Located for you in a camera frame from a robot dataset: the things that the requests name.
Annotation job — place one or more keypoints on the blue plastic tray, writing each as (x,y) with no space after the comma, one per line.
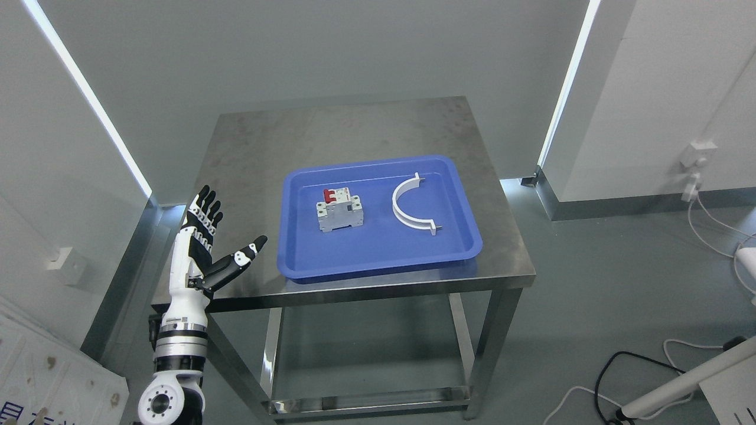
(382,245)

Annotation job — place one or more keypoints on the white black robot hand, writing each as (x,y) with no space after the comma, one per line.
(194,276)

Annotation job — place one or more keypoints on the white table leg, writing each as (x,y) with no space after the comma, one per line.
(727,380)

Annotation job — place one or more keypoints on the stainless steel table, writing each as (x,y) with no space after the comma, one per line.
(249,156)

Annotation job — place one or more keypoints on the white wall socket right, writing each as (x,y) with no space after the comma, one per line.
(698,154)

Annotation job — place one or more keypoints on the white printed board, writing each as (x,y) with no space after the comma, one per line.
(47,381)

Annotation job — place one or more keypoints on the white semicircular pipe clamp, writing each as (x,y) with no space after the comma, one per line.
(415,207)

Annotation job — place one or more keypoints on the grey circuit breaker red switch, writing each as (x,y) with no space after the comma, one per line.
(339,209)

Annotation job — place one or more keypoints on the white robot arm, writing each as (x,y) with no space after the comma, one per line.
(175,395)

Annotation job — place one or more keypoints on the white power plug adapter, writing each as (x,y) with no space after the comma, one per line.
(692,186)

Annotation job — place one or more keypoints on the white wall box left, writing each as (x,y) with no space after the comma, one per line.
(69,267)

